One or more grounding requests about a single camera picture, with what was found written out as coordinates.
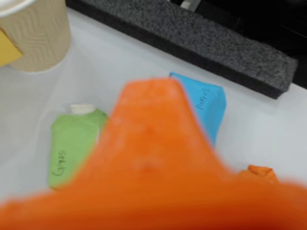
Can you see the paper cup with orange label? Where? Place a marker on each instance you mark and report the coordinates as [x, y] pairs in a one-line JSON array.
[[40, 38]]

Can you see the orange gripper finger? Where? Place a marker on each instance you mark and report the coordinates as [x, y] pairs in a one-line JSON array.
[[153, 155]]

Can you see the blue paper-wrapped packet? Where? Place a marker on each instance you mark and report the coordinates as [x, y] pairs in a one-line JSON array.
[[208, 112]]

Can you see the orange paper-wrapped packet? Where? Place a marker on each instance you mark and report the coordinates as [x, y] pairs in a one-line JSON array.
[[261, 173]]

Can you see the green paper-wrapped packet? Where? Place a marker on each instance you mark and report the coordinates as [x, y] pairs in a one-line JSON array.
[[72, 143]]

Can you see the yellow handwritten welcome sign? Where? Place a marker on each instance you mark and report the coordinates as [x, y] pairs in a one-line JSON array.
[[8, 49]]

